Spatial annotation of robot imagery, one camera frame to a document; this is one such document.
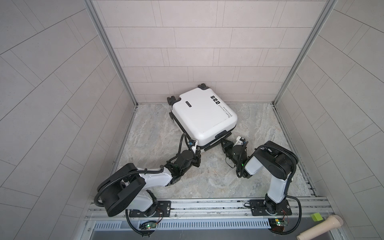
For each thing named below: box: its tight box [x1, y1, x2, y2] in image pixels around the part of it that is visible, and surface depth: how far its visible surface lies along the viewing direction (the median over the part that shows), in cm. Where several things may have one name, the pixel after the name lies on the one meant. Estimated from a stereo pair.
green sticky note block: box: [310, 212, 324, 222], surface depth 69 cm
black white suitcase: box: [167, 83, 238, 152], surface depth 87 cm
